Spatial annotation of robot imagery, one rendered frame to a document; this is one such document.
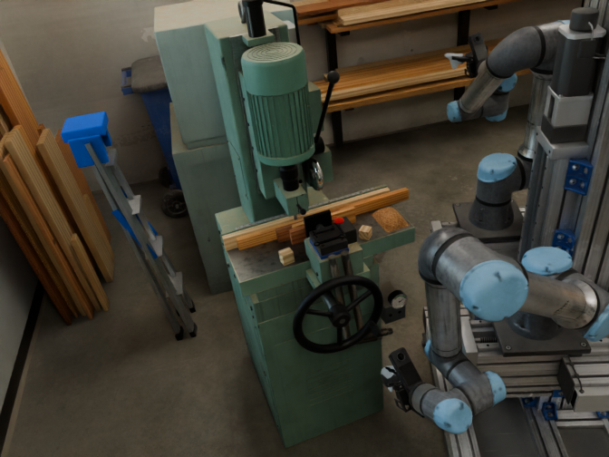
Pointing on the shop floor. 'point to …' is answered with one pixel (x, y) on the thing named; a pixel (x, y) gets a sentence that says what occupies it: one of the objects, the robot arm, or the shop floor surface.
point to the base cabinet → (313, 370)
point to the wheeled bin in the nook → (174, 199)
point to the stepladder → (128, 212)
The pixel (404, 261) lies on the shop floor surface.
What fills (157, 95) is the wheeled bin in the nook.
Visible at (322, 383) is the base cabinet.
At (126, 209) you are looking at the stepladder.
